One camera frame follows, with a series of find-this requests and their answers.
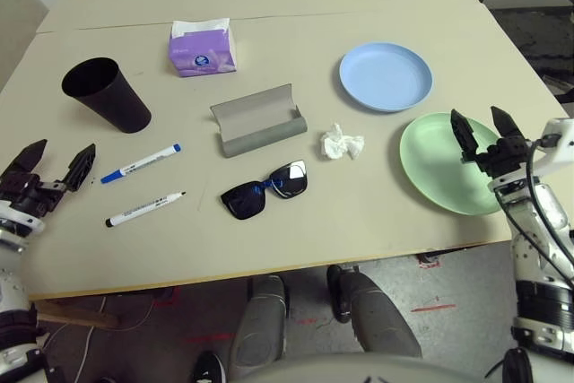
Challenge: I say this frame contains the grey robot right leg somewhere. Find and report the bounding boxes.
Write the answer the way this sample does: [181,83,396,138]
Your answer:
[326,264,423,358]

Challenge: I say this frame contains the white tissue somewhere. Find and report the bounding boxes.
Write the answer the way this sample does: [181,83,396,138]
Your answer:
[319,122,365,161]

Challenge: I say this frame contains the light grey robot torso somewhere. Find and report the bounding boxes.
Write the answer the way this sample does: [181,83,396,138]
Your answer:
[219,351,494,383]

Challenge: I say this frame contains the purple tissue pack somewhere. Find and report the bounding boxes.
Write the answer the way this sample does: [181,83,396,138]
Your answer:
[168,18,238,78]

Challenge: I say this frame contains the black plastic cup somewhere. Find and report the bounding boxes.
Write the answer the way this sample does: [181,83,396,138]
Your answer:
[61,57,152,135]

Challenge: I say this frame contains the grey glasses case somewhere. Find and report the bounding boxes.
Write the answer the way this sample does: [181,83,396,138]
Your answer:
[209,83,309,160]

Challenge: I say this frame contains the black bystander sneaker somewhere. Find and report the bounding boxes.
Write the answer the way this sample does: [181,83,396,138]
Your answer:
[192,351,228,383]

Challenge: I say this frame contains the red floor tape line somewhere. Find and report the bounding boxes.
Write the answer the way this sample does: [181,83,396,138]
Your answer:
[410,303,457,314]

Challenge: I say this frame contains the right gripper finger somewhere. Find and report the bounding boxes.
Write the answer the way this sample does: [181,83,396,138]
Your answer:
[449,109,481,165]
[490,105,524,141]

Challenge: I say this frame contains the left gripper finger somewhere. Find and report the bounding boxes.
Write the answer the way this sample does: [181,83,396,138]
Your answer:
[0,139,48,180]
[62,144,97,194]

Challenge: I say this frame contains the light green plate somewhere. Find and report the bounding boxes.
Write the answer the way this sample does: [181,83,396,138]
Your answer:
[399,112,517,216]

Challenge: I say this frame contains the black sunglasses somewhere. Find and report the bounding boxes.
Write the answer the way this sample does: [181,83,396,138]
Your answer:
[220,159,310,222]

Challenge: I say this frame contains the white marker blue cap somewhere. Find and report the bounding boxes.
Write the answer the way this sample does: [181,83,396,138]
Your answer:
[100,143,183,185]

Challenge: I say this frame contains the light blue plate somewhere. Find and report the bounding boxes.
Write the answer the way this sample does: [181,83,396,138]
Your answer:
[338,41,434,113]

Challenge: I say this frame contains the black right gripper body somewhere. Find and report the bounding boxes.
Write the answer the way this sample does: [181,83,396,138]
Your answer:
[461,135,537,187]

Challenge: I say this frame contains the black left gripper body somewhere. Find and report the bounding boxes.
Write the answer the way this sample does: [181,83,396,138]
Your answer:
[0,171,69,223]

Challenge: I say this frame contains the white marker black cap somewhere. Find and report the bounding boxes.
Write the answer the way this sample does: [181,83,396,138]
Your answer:
[105,191,187,229]

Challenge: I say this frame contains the wooden plank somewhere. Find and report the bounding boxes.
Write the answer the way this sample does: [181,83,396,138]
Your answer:
[33,300,120,330]

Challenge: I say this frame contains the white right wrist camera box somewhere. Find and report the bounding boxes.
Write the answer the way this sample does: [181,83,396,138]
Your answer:
[540,117,574,170]

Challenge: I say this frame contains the thin white floor cable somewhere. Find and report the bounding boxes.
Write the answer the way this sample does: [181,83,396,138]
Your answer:
[42,296,156,360]

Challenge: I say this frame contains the red floor tape corner mark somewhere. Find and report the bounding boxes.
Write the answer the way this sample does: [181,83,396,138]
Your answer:
[416,253,443,270]

